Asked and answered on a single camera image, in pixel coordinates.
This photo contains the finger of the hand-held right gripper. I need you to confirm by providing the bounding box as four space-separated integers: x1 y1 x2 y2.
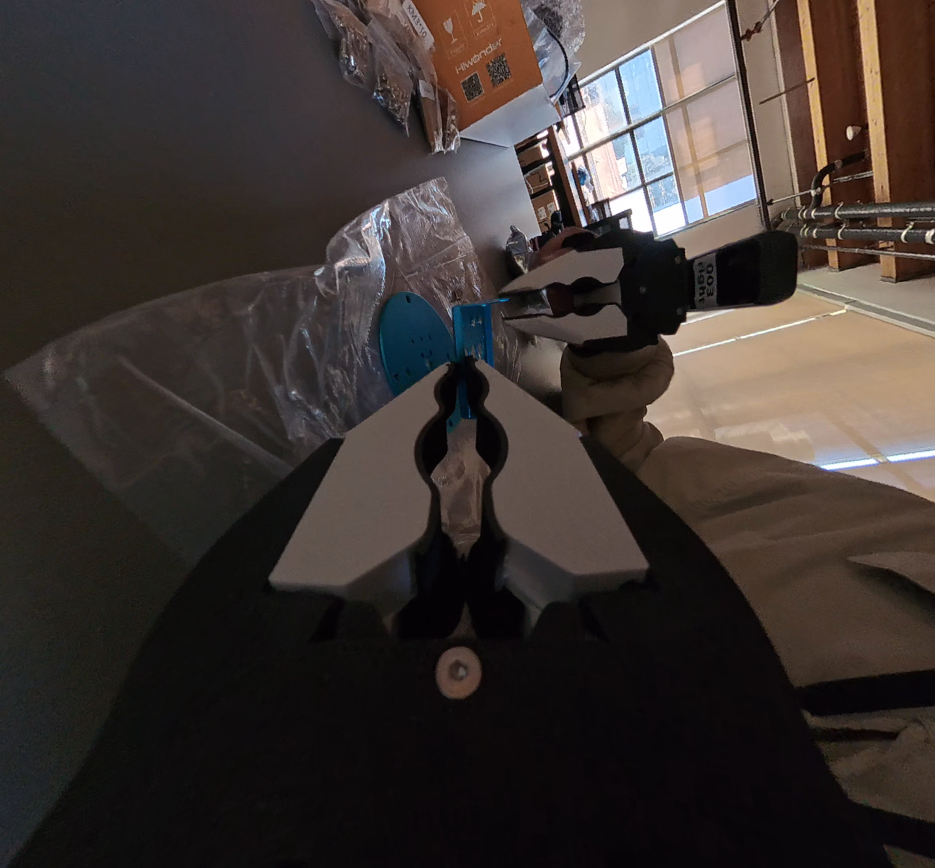
504 302 634 344
499 249 627 301

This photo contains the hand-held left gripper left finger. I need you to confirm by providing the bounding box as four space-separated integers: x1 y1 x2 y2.
267 364 465 626

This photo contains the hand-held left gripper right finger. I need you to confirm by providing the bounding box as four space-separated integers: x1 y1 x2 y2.
467 359 653 628

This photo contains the blue U-shaped metal bracket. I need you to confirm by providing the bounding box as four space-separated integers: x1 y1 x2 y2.
442 302 498 436

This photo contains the blue round metal plate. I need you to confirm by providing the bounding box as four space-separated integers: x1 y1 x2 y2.
380 291 457 397

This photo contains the grey desk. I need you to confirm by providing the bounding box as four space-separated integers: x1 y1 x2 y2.
0 0 556 868

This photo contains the person's right hand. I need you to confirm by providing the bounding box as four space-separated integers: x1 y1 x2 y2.
537 227 594 264

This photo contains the crumpled silver foil bag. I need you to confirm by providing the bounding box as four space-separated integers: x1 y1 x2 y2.
504 225 542 277

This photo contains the wooden shelf with boxes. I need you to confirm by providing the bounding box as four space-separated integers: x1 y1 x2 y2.
513 126 593 233

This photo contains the large grid window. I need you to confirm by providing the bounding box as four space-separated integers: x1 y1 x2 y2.
559 2 768 237

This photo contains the curved black pipe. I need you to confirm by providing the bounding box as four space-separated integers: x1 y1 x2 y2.
811 152 874 208

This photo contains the black insulated pipe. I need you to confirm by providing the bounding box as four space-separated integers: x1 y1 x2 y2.
778 202 935 221
792 225 935 245

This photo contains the large clear plastic bag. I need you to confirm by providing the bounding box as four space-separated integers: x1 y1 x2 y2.
3 265 381 562

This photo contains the metal conduit pole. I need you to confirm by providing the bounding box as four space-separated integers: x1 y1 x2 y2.
716 0 775 229

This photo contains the bubble wrap pouch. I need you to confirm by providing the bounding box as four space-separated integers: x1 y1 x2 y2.
519 0 585 102

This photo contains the pile of clear screw bags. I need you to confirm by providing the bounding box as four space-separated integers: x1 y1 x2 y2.
308 0 461 153

